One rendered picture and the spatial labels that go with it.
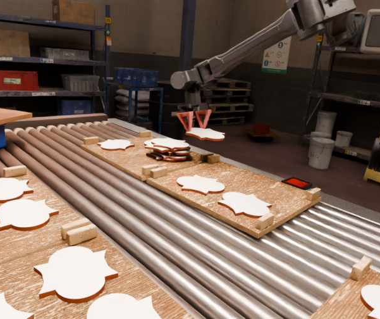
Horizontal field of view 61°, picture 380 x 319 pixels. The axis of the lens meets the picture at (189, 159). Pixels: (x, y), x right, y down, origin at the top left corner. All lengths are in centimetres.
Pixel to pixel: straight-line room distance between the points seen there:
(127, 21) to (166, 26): 83
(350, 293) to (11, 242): 64
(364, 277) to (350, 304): 10
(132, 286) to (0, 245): 28
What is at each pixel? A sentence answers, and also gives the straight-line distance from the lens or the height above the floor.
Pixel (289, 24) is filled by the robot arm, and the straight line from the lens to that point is 98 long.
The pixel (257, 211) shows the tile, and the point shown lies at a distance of 86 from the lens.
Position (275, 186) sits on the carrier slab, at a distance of 107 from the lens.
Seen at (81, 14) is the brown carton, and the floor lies 172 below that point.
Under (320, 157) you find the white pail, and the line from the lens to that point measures 465.
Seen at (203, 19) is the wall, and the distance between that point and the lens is 728.
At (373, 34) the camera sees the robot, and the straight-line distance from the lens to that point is 148.
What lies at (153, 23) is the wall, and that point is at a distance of 659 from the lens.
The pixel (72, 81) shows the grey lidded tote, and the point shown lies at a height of 78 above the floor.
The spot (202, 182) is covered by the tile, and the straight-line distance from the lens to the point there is 99.
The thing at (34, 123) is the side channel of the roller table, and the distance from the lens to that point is 176.
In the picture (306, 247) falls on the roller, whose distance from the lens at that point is 81.
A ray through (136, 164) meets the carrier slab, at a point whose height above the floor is 94.
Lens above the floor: 131
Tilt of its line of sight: 18 degrees down
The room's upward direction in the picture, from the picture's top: 5 degrees clockwise
